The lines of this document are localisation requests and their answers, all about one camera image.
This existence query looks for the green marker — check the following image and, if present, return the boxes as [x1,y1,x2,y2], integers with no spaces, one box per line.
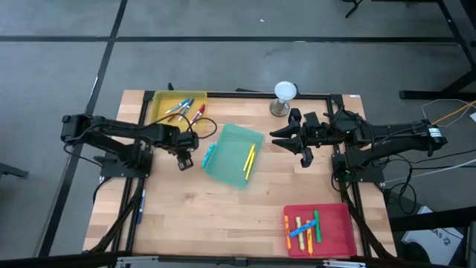
[313,209,323,244]

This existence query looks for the black front crossbar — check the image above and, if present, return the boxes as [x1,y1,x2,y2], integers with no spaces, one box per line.
[0,251,476,268]

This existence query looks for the blue Expo marker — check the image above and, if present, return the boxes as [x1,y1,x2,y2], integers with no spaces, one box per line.
[178,98,196,122]
[165,98,191,115]

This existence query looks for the orange Sharpie highlighter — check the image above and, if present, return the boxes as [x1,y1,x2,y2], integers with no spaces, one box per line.
[283,215,292,251]

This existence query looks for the black floor foot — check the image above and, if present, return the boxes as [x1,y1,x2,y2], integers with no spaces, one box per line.
[0,162,30,179]

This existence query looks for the thick blue marker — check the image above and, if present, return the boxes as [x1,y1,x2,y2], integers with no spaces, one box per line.
[289,219,318,239]

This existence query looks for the yellow hanging cable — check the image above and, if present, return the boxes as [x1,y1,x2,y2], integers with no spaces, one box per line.
[433,99,476,126]

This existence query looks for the black aluminium table frame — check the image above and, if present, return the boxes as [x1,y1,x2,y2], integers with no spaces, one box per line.
[82,89,397,261]

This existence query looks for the white cable loop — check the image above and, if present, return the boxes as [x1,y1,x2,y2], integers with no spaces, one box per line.
[421,98,476,130]

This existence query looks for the black power cable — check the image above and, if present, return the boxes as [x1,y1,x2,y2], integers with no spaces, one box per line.
[375,148,476,217]

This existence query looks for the white-topped metal stand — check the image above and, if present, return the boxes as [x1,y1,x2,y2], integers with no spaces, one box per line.
[269,80,299,118]

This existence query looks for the grey cable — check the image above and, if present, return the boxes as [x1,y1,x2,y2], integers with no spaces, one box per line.
[382,159,476,186]

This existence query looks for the black desk base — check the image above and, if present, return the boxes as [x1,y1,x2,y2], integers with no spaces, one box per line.
[399,0,476,101]

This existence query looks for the thick yellow highlighter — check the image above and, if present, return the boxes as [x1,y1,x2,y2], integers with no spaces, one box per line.
[306,219,315,255]

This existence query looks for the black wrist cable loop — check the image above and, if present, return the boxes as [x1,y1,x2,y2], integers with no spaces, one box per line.
[150,112,219,141]

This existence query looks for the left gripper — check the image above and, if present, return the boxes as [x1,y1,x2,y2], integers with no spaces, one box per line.
[163,124,201,172]

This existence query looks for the red translucent bin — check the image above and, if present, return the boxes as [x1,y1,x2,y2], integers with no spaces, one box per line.
[283,202,358,259]

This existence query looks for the teal marker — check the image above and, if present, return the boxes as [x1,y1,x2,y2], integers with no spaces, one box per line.
[201,142,217,170]

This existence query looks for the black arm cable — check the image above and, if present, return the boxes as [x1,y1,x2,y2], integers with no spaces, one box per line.
[62,143,115,204]

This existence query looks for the black chair base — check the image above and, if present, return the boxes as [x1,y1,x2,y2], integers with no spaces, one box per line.
[341,0,364,19]

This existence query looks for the yellow translucent bin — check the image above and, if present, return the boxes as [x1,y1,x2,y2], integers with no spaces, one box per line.
[148,89,208,132]

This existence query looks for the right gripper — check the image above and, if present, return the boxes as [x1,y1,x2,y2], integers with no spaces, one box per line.
[269,108,344,168]

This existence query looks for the white cardboard box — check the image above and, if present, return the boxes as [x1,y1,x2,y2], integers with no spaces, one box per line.
[400,205,466,267]

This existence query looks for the blue capped white marker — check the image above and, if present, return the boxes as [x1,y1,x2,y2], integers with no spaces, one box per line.
[137,188,147,225]

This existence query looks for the green translucent bin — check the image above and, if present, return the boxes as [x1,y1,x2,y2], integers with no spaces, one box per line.
[202,123,266,190]

